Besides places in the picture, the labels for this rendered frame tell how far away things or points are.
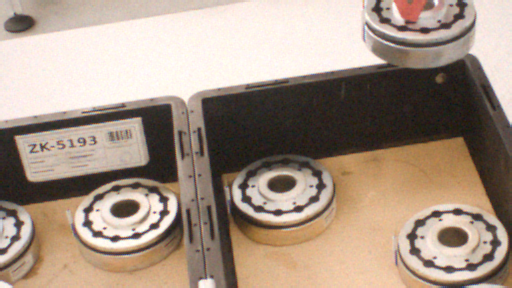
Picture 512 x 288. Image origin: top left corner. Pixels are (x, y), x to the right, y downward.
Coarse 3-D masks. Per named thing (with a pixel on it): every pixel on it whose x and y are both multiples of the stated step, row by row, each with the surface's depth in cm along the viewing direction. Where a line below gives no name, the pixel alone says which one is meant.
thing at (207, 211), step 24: (336, 72) 115; (360, 72) 114; (384, 72) 114; (480, 72) 113; (192, 96) 113; (216, 96) 113; (240, 96) 113; (480, 96) 110; (192, 120) 110; (504, 120) 107; (192, 144) 107; (504, 144) 104; (216, 216) 99; (216, 240) 96; (216, 264) 94
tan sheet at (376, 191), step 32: (320, 160) 119; (352, 160) 119; (384, 160) 119; (416, 160) 118; (448, 160) 118; (224, 192) 116; (352, 192) 115; (384, 192) 115; (416, 192) 114; (448, 192) 114; (480, 192) 114; (352, 224) 111; (384, 224) 111; (256, 256) 108; (288, 256) 108; (320, 256) 108; (352, 256) 108; (384, 256) 107
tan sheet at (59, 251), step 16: (176, 192) 117; (32, 208) 116; (48, 208) 116; (64, 208) 116; (48, 224) 114; (64, 224) 114; (48, 240) 112; (64, 240) 112; (48, 256) 110; (64, 256) 110; (80, 256) 110; (176, 256) 109; (32, 272) 109; (48, 272) 108; (64, 272) 108; (80, 272) 108; (96, 272) 108; (112, 272) 108; (128, 272) 108; (144, 272) 108; (160, 272) 108; (176, 272) 107
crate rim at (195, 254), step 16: (160, 96) 113; (176, 96) 113; (64, 112) 112; (80, 112) 112; (96, 112) 112; (112, 112) 112; (128, 112) 112; (176, 112) 111; (0, 128) 111; (16, 128) 111; (176, 128) 109; (176, 144) 107; (192, 160) 105; (192, 176) 103; (192, 192) 101; (192, 208) 99; (192, 224) 98; (192, 240) 98; (192, 256) 95; (192, 272) 93
